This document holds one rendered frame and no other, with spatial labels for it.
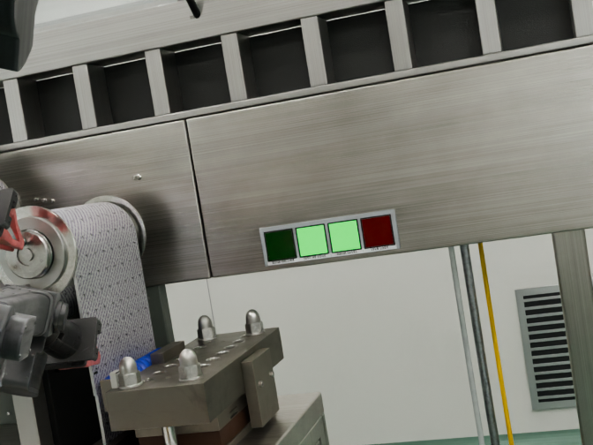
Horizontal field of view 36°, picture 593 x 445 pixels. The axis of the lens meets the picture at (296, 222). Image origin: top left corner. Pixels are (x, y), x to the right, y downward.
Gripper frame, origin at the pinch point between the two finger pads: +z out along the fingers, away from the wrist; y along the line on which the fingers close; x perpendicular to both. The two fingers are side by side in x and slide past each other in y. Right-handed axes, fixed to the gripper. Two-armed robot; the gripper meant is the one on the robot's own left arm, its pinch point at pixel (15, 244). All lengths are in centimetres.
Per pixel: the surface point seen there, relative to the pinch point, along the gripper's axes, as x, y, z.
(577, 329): 8, 77, 65
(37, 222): 4.2, 2.1, 1.2
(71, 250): 0.8, 6.5, 4.9
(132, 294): 4.5, 5.6, 25.6
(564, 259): 19, 77, 56
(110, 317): -3.0, 5.9, 19.8
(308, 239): 17, 34, 35
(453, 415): 82, 15, 281
